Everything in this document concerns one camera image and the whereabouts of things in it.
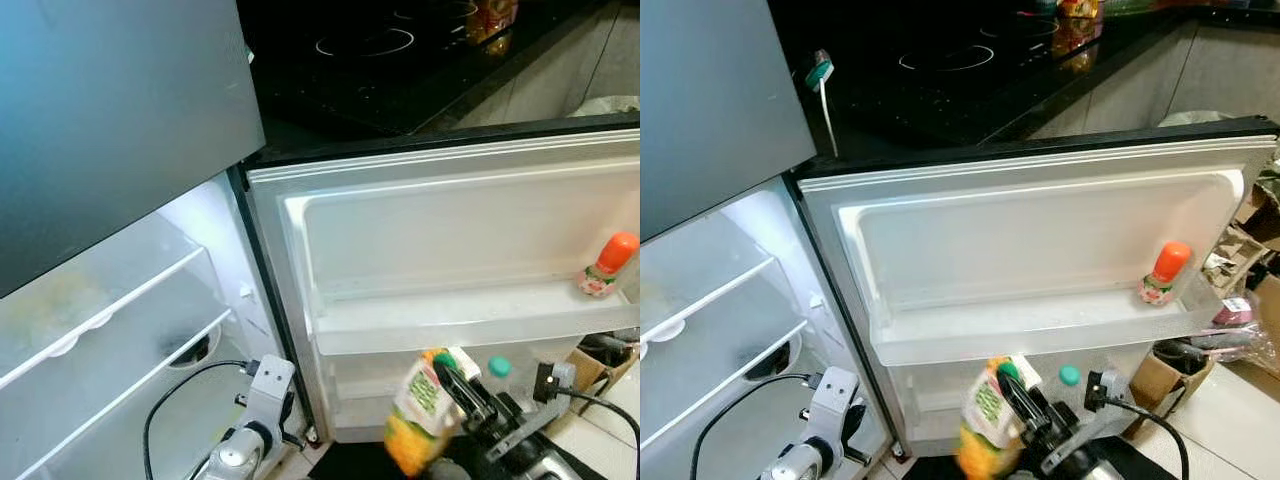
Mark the green yellow juice carton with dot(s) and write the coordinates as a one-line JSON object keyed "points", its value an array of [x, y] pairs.
{"points": [[985, 420], [420, 410]]}

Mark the orange cap sauce bottle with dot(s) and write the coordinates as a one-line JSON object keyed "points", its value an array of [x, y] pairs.
{"points": [[1165, 275], [605, 270]]}

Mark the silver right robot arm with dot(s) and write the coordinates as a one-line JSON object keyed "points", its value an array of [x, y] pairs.
{"points": [[1090, 472], [545, 470]]}

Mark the olive green crumpled bag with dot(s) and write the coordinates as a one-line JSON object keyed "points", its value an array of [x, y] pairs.
{"points": [[605, 104], [1200, 117]]}

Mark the black floor mat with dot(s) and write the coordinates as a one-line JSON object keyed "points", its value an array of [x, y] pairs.
{"points": [[340, 468], [925, 470]]}

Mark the light silver freezer door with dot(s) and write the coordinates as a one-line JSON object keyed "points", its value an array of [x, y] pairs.
{"points": [[120, 120], [710, 110]]}

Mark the yellow red snack bag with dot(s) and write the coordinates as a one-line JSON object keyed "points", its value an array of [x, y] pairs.
{"points": [[490, 15], [1078, 8]]}

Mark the brown cardboard packing insert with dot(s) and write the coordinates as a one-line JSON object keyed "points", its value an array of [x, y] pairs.
{"points": [[1235, 255]]}

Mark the black induction hob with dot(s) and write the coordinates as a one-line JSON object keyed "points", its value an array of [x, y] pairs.
{"points": [[370, 60], [950, 70]]}

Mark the glass fridge shelf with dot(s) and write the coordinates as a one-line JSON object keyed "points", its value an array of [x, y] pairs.
{"points": [[700, 295], [720, 385], [90, 300], [120, 390]]}

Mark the black stone countertop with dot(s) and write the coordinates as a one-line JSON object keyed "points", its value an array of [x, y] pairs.
{"points": [[330, 100], [900, 110]]}

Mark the black round fridge vent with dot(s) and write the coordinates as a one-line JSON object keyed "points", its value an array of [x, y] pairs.
{"points": [[195, 350], [775, 362]]}

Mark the clear fridge door shelf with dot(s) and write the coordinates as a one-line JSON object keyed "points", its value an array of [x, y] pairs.
{"points": [[450, 325], [1010, 335], [360, 400], [930, 405]]}

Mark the teal white phone charger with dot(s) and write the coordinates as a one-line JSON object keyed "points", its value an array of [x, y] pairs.
{"points": [[820, 70]]}

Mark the white round fridge knob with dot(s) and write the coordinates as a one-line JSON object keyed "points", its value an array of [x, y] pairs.
{"points": [[660, 332], [100, 320], [62, 345]]}

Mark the clear water bottle teal cap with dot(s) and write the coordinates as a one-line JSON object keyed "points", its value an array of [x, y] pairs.
{"points": [[1069, 376], [499, 367]]}

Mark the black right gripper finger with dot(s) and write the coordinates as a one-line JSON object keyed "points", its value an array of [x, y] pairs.
{"points": [[1025, 395], [465, 385]]}

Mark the silver two-door fridge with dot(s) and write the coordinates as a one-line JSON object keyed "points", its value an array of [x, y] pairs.
{"points": [[775, 240], [215, 230]]}

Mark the dark grey fridge door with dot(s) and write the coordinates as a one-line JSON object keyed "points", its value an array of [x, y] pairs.
{"points": [[450, 230], [1010, 240]]}

